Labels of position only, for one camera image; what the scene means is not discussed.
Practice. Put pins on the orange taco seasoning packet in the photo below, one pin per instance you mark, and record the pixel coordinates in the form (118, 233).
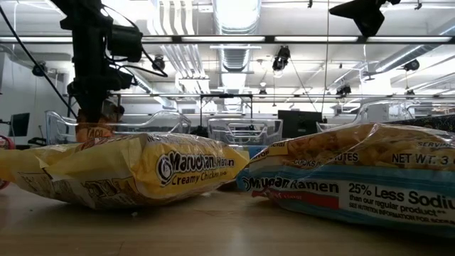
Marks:
(94, 132)

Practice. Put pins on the clear plastic storage bin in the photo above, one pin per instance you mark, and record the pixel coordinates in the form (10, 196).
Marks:
(245, 133)
(377, 112)
(53, 124)

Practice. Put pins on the beef flavour ramen packet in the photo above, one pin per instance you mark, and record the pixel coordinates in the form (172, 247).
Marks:
(355, 185)

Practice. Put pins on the overhead light bar beam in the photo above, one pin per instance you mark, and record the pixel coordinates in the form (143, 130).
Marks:
(270, 39)

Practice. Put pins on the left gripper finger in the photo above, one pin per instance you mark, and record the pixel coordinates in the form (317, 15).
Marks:
(92, 112)

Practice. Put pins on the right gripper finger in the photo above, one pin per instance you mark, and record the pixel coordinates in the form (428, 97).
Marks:
(366, 16)

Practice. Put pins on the black computer monitor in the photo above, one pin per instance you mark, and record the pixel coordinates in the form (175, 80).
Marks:
(19, 124)
(298, 124)

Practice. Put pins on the creamy chicken yellow ramen packet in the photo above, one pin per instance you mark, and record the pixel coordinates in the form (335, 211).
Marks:
(124, 170)

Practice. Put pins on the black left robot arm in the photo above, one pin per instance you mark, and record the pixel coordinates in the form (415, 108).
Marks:
(78, 10)

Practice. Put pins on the black ceiling spotlight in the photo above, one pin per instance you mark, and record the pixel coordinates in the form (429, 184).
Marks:
(281, 58)
(343, 89)
(411, 65)
(158, 63)
(38, 69)

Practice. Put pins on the silver ceiling air duct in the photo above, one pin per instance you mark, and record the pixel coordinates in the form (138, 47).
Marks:
(236, 21)

